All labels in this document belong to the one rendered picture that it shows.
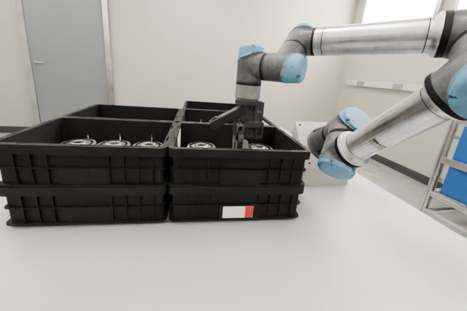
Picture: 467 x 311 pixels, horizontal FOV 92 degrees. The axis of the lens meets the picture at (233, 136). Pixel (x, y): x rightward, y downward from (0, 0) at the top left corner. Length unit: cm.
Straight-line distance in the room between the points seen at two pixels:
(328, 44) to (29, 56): 400
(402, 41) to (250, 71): 35
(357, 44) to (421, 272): 58
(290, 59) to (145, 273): 59
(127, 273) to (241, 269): 25
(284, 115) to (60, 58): 360
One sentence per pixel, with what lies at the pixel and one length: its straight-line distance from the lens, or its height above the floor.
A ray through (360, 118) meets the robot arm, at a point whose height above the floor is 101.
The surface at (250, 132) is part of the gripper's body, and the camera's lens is 69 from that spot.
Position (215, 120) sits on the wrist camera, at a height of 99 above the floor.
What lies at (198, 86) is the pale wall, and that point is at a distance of 383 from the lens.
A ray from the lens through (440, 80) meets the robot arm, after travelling 58.
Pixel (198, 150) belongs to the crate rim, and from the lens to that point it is 59.
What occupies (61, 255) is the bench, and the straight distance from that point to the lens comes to 69.
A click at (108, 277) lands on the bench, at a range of 61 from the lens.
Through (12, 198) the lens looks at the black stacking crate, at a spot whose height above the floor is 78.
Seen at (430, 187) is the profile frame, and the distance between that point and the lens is 255.
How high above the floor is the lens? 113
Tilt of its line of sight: 16 degrees down
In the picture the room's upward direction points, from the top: 5 degrees clockwise
